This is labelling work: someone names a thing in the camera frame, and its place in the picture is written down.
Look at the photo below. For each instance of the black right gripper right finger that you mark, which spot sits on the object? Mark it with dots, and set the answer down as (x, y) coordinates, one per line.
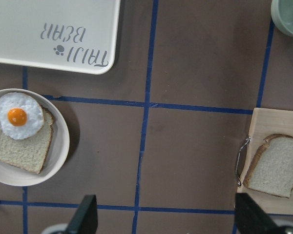
(251, 219)

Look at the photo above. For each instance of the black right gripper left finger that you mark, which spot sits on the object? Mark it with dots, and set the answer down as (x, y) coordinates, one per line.
(85, 219)

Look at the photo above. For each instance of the bread slice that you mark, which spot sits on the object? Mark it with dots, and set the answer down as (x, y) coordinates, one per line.
(28, 154)
(271, 169)

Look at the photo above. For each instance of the cream round plate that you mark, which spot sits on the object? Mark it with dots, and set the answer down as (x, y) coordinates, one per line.
(57, 153)

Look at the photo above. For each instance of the bread slice on plate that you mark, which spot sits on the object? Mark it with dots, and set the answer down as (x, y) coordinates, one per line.
(28, 154)

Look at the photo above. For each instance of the wooden cutting board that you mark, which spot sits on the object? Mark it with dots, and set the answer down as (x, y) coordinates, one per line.
(266, 125)

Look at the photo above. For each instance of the fried egg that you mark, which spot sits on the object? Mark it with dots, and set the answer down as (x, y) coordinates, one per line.
(21, 116)

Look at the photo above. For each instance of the cream bear tray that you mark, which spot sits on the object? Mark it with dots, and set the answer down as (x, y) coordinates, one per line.
(68, 35)

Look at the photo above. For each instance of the light green bowl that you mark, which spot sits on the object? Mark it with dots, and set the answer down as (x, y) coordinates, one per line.
(282, 16)

